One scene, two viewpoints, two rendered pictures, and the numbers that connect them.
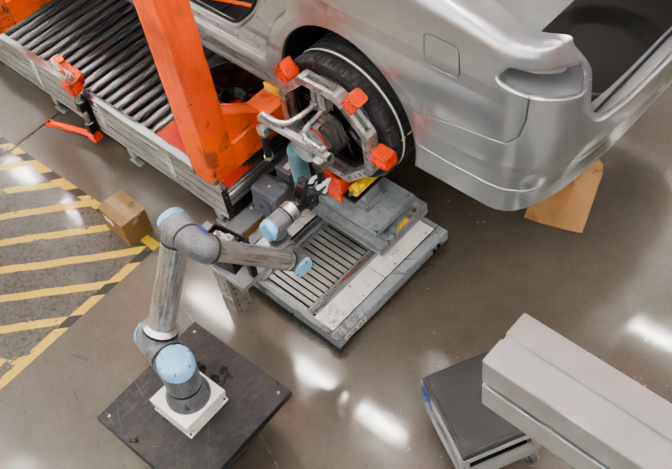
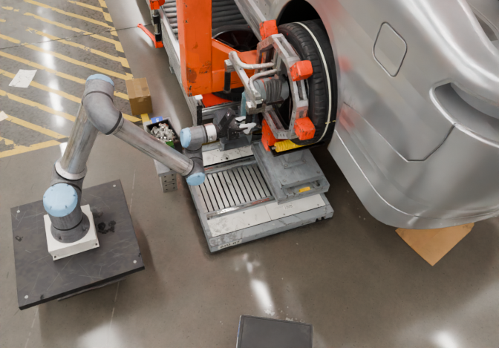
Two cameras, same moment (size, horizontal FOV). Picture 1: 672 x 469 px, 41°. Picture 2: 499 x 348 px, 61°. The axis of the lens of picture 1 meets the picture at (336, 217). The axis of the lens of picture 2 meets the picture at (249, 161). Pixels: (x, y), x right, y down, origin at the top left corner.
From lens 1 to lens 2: 179 cm
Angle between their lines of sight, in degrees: 10
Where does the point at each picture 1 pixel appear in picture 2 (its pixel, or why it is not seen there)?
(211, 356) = (111, 208)
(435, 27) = (396, 17)
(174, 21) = not seen: outside the picture
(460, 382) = (267, 337)
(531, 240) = (391, 250)
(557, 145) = (457, 187)
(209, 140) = (194, 59)
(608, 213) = (460, 262)
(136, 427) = (27, 230)
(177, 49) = not seen: outside the picture
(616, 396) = not seen: outside the picture
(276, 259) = (172, 161)
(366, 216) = (281, 171)
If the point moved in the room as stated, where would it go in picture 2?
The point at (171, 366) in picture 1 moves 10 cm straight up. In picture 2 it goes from (53, 199) to (47, 187)
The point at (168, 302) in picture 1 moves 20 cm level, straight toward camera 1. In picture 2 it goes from (74, 150) to (62, 185)
